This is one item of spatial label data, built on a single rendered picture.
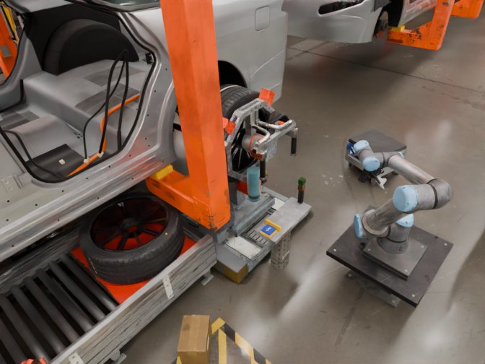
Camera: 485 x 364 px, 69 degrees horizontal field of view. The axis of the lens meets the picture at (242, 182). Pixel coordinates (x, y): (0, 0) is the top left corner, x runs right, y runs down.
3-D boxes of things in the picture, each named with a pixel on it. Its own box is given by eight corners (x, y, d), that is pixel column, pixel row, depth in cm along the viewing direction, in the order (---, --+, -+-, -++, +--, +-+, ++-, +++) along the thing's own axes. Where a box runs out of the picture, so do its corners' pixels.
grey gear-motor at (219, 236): (201, 213, 297) (196, 180, 276) (238, 236, 275) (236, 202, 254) (185, 225, 287) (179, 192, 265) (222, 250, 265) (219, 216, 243)
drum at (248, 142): (253, 144, 249) (253, 127, 241) (278, 154, 238) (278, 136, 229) (240, 153, 241) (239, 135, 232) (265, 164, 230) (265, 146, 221)
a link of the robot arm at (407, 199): (381, 238, 222) (442, 209, 151) (354, 240, 222) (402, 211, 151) (377, 215, 227) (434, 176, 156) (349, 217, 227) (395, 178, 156)
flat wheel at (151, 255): (129, 205, 281) (122, 182, 266) (201, 227, 258) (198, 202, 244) (67, 266, 234) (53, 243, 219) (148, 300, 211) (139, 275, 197)
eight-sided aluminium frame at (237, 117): (271, 155, 273) (271, 89, 240) (277, 158, 270) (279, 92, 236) (223, 191, 242) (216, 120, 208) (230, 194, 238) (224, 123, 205)
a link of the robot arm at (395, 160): (466, 188, 152) (398, 147, 215) (437, 189, 152) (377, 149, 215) (462, 211, 156) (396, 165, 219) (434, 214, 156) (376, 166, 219)
